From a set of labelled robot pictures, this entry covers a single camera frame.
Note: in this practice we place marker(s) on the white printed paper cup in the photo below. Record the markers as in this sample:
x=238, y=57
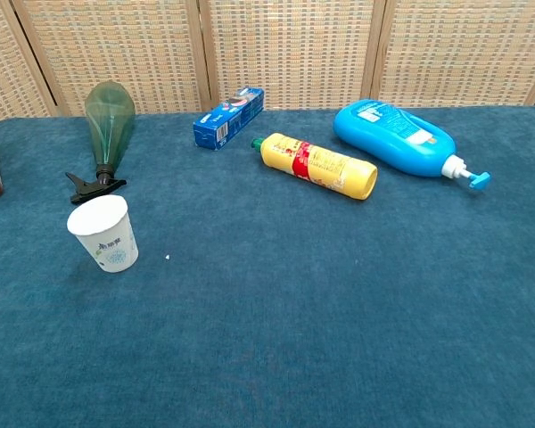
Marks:
x=103, y=232

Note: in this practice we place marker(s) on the yellow bottle green cap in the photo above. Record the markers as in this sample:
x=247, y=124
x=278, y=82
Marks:
x=316, y=164

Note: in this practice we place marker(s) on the blue table cloth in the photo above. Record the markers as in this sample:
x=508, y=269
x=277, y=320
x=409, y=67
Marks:
x=267, y=290

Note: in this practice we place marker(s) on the blue cookie box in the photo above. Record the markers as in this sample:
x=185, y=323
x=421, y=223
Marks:
x=228, y=119

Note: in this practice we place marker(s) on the blue pump detergent bottle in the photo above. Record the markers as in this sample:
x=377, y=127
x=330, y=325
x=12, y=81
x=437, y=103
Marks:
x=392, y=136

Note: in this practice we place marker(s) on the woven folding screen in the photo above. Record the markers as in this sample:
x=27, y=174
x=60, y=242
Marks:
x=294, y=49

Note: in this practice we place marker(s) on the green spray bottle black trigger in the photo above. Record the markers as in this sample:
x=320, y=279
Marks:
x=109, y=125

